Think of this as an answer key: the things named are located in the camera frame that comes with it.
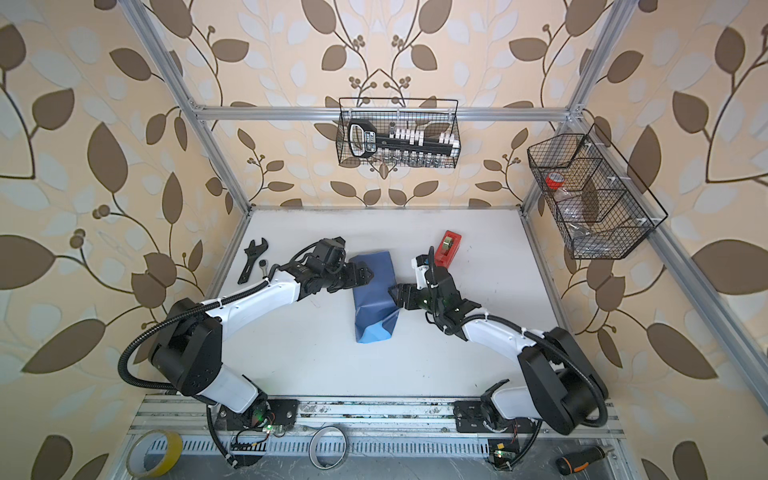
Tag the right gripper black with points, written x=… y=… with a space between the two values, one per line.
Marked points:
x=404 y=289

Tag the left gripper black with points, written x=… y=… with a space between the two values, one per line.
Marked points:
x=355 y=280

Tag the light blue wrapping paper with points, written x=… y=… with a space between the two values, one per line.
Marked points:
x=376 y=313

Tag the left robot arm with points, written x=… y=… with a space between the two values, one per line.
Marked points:
x=184 y=352

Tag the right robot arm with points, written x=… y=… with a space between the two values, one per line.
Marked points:
x=561 y=388

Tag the red tape dispenser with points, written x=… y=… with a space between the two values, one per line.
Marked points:
x=447 y=249

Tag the black adjustable wrench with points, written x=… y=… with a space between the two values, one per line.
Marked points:
x=253 y=252

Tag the black socket set tool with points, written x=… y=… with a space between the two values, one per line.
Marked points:
x=365 y=141

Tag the red white object in basket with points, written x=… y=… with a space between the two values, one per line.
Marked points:
x=554 y=181

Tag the orange black screwdriver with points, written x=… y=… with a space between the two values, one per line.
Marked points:
x=576 y=462

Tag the yellow tape roll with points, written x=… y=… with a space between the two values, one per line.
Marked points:
x=154 y=454

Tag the back wire basket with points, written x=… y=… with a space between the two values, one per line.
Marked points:
x=433 y=115

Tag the wire basket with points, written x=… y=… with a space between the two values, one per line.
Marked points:
x=433 y=115
x=605 y=209

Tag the right wire basket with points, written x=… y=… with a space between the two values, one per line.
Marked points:
x=605 y=209

